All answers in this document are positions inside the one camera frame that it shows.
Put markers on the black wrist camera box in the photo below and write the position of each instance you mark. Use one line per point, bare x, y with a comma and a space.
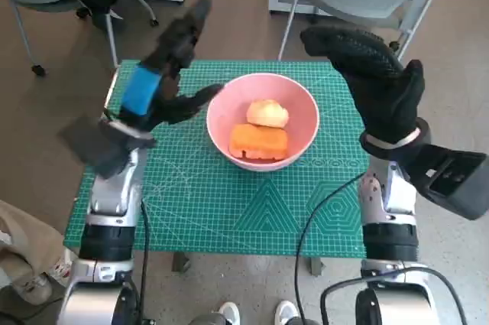
95, 149
454, 179

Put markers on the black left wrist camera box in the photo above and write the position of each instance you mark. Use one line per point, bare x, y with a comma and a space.
95, 149

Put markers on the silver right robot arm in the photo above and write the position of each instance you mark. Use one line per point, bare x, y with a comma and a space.
382, 202

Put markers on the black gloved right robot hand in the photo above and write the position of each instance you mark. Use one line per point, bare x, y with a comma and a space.
389, 99

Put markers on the pink bowl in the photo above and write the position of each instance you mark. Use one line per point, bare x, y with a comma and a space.
229, 107

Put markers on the white shoe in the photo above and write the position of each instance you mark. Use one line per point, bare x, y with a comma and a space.
230, 314
285, 313

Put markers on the rectangular toy toast bread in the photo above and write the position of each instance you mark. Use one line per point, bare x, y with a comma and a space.
256, 143

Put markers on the green cutting mat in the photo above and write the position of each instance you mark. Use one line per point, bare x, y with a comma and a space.
214, 202

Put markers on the round toy bread bun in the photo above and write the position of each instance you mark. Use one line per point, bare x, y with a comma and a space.
265, 112

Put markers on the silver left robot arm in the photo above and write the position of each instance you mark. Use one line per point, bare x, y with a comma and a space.
111, 195

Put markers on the grey table leg bracket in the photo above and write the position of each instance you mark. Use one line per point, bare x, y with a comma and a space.
316, 265
181, 262

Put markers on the person's leg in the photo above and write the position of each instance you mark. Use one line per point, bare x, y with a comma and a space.
23, 233

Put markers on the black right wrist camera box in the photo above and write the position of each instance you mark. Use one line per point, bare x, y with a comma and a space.
454, 179

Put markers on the person's white sneaker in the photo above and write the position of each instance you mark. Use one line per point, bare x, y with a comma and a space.
34, 286

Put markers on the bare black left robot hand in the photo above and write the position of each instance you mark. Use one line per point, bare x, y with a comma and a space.
168, 72

